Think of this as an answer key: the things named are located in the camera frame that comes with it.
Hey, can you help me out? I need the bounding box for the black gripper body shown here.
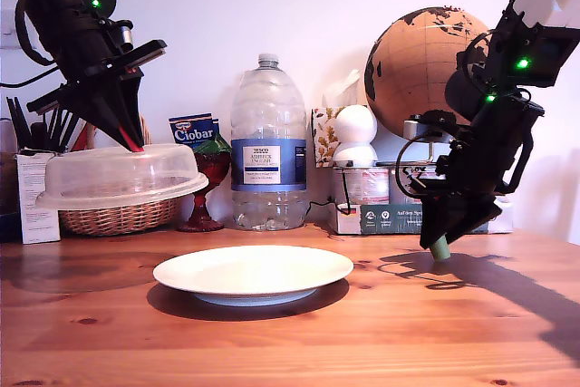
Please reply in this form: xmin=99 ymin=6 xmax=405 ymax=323
xmin=26 ymin=28 xmax=168 ymax=112
xmin=407 ymin=137 xmax=522 ymax=209

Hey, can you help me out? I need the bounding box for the green coffee capsule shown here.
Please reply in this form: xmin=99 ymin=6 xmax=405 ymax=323
xmin=429 ymin=235 xmax=452 ymax=262

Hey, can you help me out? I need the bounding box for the clear plastic dome red tab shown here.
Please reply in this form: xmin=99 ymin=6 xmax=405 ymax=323
xmin=34 ymin=126 xmax=210 ymax=212

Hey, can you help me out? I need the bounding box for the white ceramic plate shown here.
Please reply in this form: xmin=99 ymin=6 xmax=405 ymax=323
xmin=152 ymin=245 xmax=354 ymax=306

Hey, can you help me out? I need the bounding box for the red orange utensil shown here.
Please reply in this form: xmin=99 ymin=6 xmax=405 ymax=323
xmin=70 ymin=122 xmax=94 ymax=152

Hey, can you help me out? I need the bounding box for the silver tin can black logo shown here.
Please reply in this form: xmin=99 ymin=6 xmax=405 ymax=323
xmin=388 ymin=167 xmax=430 ymax=206

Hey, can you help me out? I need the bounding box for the cardboard can tray green label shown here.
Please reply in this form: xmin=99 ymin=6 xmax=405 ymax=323
xmin=332 ymin=198 xmax=515 ymax=237

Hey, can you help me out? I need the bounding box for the dark round utensil head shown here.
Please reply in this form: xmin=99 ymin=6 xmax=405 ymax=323
xmin=30 ymin=110 xmax=50 ymax=153

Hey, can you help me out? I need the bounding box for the blue Ciobar packet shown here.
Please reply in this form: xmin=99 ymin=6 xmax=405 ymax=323
xmin=169 ymin=113 xmax=222 ymax=157

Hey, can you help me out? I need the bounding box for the silver tin can pink label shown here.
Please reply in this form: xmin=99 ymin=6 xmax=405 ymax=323
xmin=340 ymin=168 xmax=391 ymax=206

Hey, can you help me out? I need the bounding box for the black flat utensil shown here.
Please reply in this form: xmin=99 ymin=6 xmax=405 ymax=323
xmin=6 ymin=96 xmax=34 ymax=152

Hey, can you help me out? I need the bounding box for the green foil packet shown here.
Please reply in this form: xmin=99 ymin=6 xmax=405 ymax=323
xmin=192 ymin=134 xmax=233 ymax=157

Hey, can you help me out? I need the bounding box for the white printed carton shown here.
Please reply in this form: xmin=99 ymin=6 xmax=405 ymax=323
xmin=16 ymin=152 xmax=62 ymax=245

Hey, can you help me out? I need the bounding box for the red glass goblet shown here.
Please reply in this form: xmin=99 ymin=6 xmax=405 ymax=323
xmin=176 ymin=150 xmax=232 ymax=233

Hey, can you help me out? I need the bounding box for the dark brown jar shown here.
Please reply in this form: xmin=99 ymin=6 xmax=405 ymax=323
xmin=0 ymin=150 xmax=23 ymax=244

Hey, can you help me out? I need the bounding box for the cork globe on metal stand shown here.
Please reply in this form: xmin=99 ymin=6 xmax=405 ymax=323
xmin=363 ymin=6 xmax=493 ymax=169

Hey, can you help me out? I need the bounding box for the leaf pattern tissue box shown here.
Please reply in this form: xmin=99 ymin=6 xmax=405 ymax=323
xmin=310 ymin=107 xmax=348 ymax=169

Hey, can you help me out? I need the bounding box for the large clear water bottle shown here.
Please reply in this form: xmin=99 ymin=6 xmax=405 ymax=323
xmin=230 ymin=53 xmax=309 ymax=231

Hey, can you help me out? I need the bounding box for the white paper tissue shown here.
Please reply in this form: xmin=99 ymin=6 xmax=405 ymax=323
xmin=322 ymin=71 xmax=362 ymax=111

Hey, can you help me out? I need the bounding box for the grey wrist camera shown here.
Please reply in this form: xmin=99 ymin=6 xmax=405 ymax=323
xmin=108 ymin=19 xmax=135 ymax=52
xmin=401 ymin=110 xmax=459 ymax=142

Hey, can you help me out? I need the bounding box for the thick black cable loop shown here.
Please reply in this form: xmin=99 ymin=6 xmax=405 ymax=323
xmin=496 ymin=132 xmax=537 ymax=196
xmin=14 ymin=0 xmax=56 ymax=67

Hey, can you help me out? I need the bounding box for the white wall light switch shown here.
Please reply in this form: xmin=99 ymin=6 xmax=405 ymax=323
xmin=0 ymin=8 xmax=28 ymax=51

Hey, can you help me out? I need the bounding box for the thin black power cable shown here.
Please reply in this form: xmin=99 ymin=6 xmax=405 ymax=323
xmin=307 ymin=170 xmax=353 ymax=217

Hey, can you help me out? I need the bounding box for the wicker basket with handle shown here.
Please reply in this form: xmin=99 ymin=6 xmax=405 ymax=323
xmin=57 ymin=113 xmax=181 ymax=237

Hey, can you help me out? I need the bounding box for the white round security camera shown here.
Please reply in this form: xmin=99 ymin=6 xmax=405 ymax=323
xmin=332 ymin=106 xmax=379 ymax=169

